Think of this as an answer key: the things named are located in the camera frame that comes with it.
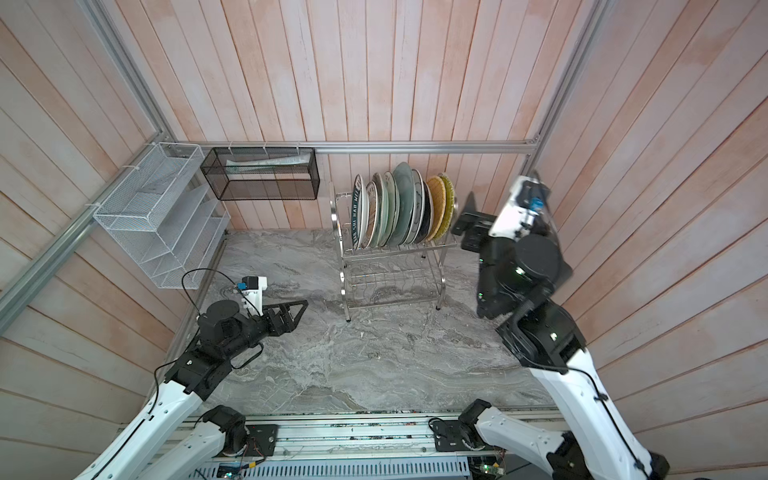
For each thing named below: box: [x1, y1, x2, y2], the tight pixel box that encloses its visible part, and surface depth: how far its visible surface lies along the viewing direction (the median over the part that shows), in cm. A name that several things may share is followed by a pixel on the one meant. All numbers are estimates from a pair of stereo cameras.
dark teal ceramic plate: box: [390, 162, 415, 247], surface depth 73 cm
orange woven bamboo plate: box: [427, 175, 447, 242], surface depth 73 cm
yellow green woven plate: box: [433, 174, 455, 240], surface depth 73 cm
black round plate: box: [416, 180, 434, 243], surface depth 70 cm
